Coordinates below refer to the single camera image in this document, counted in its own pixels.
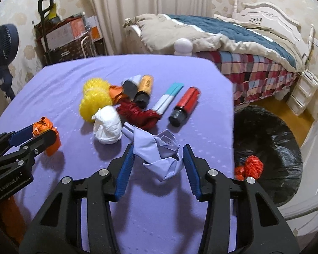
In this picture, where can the white round bedpost knob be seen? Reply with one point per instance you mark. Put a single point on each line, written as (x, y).
(183, 46)

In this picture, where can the white tube black cap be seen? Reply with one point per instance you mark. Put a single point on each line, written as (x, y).
(129, 87)

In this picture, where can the orange wrapper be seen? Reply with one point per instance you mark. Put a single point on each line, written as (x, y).
(45, 127)
(116, 93)

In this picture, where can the beige and blue duvet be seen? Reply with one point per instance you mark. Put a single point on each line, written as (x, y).
(228, 31)

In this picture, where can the orange mesh ball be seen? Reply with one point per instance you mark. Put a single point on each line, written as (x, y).
(253, 166)

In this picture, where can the white orange cardboard box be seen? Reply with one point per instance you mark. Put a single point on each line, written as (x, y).
(95, 29)

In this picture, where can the cream curtain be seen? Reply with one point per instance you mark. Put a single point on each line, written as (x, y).
(148, 5)

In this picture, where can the teal white red packet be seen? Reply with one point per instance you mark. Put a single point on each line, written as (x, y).
(167, 98)

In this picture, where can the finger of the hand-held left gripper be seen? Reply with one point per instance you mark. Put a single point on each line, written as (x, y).
(21, 135)
(41, 144)

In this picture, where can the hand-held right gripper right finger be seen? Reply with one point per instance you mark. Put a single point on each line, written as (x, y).
(192, 172)

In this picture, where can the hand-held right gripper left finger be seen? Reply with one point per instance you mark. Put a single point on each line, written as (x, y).
(124, 169)

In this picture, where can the red bottle black cap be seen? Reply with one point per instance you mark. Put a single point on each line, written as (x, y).
(184, 105)

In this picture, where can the purple paper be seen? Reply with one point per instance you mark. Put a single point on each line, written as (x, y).
(159, 153)

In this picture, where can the brown patterned basket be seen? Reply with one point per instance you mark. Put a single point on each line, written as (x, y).
(66, 54)

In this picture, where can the bin with black bag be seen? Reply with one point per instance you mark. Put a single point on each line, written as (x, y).
(270, 137)

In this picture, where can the white headboard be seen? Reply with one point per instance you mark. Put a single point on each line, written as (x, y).
(267, 13)

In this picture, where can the dark blue fan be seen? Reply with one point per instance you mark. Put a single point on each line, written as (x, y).
(2, 47)

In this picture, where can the white paper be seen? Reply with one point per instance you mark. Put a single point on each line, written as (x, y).
(107, 125)

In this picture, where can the orange bottle black cap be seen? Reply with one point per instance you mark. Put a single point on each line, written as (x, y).
(144, 90)

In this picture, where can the white door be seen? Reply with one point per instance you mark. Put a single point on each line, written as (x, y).
(315, 164)

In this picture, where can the red mesh net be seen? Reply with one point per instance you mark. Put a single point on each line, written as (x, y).
(137, 115)

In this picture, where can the black hand trolley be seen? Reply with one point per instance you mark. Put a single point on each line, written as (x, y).
(43, 21)

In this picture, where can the checkered bed sheet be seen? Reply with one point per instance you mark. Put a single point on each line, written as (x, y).
(254, 71)

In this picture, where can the white plastic drawer unit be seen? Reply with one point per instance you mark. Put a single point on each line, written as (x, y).
(303, 91)

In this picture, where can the yellow mesh sponge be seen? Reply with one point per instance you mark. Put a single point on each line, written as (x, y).
(96, 87)
(91, 107)

